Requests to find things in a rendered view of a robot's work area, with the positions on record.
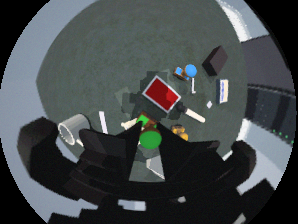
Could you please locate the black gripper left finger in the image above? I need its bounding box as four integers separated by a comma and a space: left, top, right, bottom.
78, 121, 142, 180

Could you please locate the yellow stamp with round handle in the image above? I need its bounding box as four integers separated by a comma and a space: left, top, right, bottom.
170, 125, 188, 141

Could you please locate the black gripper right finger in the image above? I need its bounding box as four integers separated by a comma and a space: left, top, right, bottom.
157, 123, 221, 181

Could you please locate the red ink pad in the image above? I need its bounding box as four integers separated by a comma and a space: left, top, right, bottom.
142, 75, 181, 113

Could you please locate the white flat bar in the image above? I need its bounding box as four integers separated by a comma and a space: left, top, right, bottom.
100, 112, 108, 135

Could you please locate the white marker pen with grey cap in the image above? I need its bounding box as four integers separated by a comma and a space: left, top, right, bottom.
177, 104, 205, 123

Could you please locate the cream inspection card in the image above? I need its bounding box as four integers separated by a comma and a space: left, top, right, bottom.
121, 119, 137, 129

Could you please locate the white stamp pad tin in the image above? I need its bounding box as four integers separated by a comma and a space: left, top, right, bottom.
216, 79, 229, 104

